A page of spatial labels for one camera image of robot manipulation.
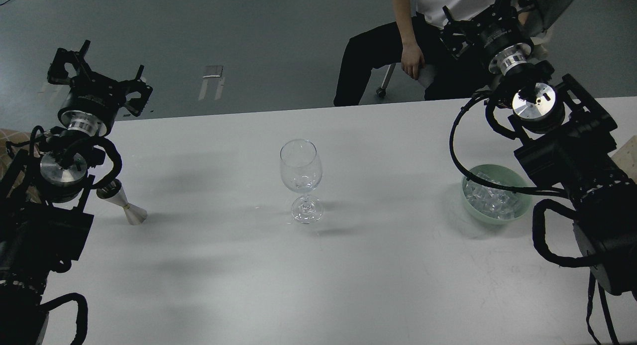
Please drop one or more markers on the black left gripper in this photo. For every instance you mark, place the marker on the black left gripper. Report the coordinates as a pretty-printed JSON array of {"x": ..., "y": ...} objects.
[{"x": 94, "y": 100}]

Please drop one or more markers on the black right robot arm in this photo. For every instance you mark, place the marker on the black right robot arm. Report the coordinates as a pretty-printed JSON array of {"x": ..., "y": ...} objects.
[{"x": 587, "y": 218}]

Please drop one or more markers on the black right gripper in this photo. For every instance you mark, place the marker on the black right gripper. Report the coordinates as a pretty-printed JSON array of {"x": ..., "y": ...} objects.
[{"x": 495, "y": 36}]

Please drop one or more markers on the clear wine glass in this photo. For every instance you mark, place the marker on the clear wine glass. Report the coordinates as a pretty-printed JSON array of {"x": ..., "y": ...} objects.
[{"x": 301, "y": 171}]

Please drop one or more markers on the steel double jigger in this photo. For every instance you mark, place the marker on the steel double jigger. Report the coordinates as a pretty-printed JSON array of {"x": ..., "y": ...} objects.
[{"x": 114, "y": 193}]

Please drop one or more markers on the pile of ice cubes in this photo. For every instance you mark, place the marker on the pile of ice cubes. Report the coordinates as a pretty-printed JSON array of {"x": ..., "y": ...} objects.
[{"x": 497, "y": 204}]

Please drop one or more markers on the wooden block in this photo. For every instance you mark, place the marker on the wooden block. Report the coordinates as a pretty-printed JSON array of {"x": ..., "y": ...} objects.
[{"x": 626, "y": 158}]

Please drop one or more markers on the green bowl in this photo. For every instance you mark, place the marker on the green bowl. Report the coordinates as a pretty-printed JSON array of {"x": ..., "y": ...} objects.
[{"x": 502, "y": 176}]

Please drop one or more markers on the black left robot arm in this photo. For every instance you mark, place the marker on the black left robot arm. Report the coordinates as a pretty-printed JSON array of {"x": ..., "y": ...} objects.
[{"x": 44, "y": 191}]

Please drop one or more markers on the person's hand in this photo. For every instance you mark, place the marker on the person's hand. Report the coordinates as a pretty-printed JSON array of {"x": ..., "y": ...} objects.
[{"x": 412, "y": 60}]

